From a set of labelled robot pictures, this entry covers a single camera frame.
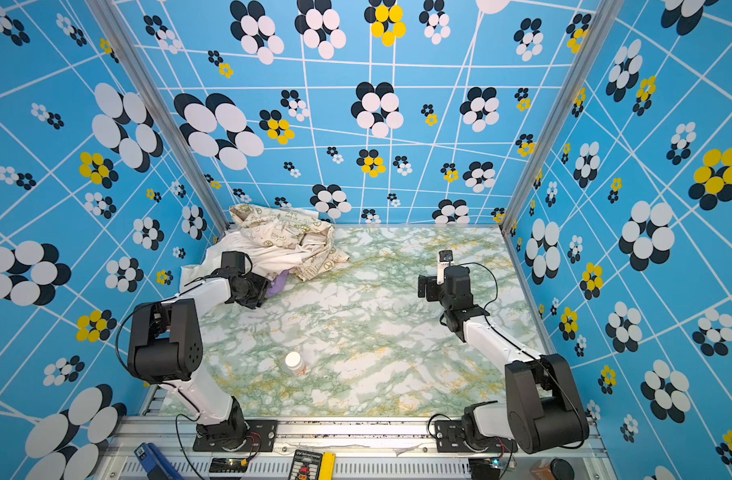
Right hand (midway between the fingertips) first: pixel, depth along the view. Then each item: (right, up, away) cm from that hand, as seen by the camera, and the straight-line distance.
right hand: (438, 275), depth 90 cm
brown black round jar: (+18, -38, -28) cm, 51 cm away
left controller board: (-55, -45, -18) cm, 74 cm away
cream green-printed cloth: (-42, +13, +19) cm, 48 cm away
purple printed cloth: (-52, -4, +10) cm, 53 cm away
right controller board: (+7, -45, -19) cm, 49 cm away
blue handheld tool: (-69, -42, -23) cm, 84 cm away
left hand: (-53, -4, +8) cm, 54 cm away
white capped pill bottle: (-41, -23, -12) cm, 48 cm away
